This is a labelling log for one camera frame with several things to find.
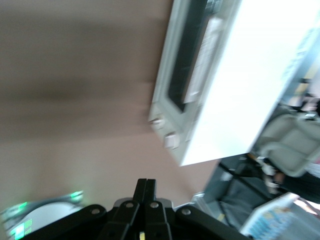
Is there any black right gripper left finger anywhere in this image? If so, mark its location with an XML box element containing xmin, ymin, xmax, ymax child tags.
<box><xmin>24</xmin><ymin>178</ymin><xmax>148</xmax><ymax>240</ymax></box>

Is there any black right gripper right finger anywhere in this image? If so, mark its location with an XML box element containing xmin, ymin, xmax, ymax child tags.
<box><xmin>145</xmin><ymin>178</ymin><xmax>247</xmax><ymax>240</ymax></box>

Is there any glass oven door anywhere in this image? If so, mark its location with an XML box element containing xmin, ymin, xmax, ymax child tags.
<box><xmin>154</xmin><ymin>0</ymin><xmax>241</xmax><ymax>118</ymax></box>

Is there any cream oven knob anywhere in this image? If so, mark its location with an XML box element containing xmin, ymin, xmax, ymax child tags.
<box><xmin>163</xmin><ymin>133</ymin><xmax>181</xmax><ymax>151</ymax></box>
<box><xmin>149</xmin><ymin>116</ymin><xmax>166</xmax><ymax>129</ymax></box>

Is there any white toaster oven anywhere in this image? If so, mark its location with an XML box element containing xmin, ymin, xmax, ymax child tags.
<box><xmin>147</xmin><ymin>0</ymin><xmax>320</xmax><ymax>168</ymax></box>

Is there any white blue printed box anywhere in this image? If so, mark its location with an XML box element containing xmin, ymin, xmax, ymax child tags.
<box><xmin>239</xmin><ymin>192</ymin><xmax>301</xmax><ymax>238</ymax></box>

